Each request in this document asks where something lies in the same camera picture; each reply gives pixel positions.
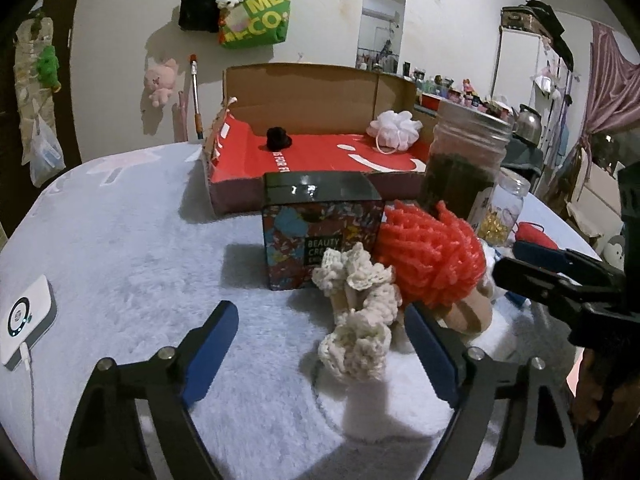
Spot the large glass jar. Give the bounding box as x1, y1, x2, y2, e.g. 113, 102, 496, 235
419, 100, 515, 223

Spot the pink plush pig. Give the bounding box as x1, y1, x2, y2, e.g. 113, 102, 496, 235
144, 57, 180, 108

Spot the pink curtain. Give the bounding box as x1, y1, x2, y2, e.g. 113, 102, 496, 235
582, 22, 640, 136

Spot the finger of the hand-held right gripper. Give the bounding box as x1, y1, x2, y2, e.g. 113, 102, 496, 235
514, 240, 626, 277
492, 257, 603, 313

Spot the white bath pouf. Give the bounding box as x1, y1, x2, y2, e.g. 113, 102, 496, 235
366, 109, 423, 153

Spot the red-lined cardboard box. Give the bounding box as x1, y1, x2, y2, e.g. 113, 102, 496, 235
202, 62, 433, 216

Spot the small jar of yellow capsules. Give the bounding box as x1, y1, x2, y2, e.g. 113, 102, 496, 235
470, 170, 531, 246

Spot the wall mirror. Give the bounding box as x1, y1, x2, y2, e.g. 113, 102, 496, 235
356, 0, 408, 73

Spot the floral printed box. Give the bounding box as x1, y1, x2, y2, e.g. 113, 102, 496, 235
262, 171, 386, 292

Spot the dark clothes pile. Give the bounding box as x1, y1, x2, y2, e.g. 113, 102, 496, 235
520, 0, 573, 61

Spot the steel kettle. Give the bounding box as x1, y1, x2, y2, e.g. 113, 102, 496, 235
512, 104, 543, 146

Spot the white cable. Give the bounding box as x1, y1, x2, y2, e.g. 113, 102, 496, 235
12, 342, 40, 461

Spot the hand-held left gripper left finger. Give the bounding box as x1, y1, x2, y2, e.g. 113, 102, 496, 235
60, 301, 240, 480

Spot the orange foam net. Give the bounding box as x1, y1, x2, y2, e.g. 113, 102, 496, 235
375, 199, 488, 308

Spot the green tote bag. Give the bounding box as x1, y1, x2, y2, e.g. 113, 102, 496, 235
217, 0, 293, 51

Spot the table with dark cloth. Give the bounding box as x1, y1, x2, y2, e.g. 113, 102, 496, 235
502, 137, 546, 181

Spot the white pocket device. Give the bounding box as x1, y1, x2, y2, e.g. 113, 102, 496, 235
0, 275, 57, 372

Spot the clear plastic bag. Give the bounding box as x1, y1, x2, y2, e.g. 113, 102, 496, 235
30, 115, 66, 187

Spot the beige striped sock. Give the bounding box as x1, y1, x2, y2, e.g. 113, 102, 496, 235
435, 287, 496, 336

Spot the green plush toy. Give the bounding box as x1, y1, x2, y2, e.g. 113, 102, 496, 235
36, 45, 60, 92

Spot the monkey plush toy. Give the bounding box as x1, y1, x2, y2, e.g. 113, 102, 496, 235
602, 235, 628, 271

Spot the person's right hand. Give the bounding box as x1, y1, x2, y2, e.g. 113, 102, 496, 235
570, 347, 608, 428

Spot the brown suitcase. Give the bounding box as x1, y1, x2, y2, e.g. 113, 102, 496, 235
501, 6, 541, 32

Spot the white wardrobe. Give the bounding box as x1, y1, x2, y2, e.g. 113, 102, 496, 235
492, 7, 576, 126

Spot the black hair scrunchie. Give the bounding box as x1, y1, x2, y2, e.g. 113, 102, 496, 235
266, 127, 296, 150

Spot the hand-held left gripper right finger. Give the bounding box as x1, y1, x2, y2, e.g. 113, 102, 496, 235
404, 304, 586, 480

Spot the red plush heart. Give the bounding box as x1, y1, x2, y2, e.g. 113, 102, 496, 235
515, 221, 558, 251

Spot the cream crochet scrunchie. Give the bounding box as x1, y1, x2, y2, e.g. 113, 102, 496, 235
312, 242, 403, 386

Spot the cluster of cosmetic bottles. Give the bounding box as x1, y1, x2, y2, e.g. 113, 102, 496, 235
405, 62, 511, 116

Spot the beige hanging organizer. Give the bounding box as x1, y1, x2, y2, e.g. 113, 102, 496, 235
15, 16, 58, 161

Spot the red-tipped brush handle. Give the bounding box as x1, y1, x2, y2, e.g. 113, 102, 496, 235
187, 53, 206, 141

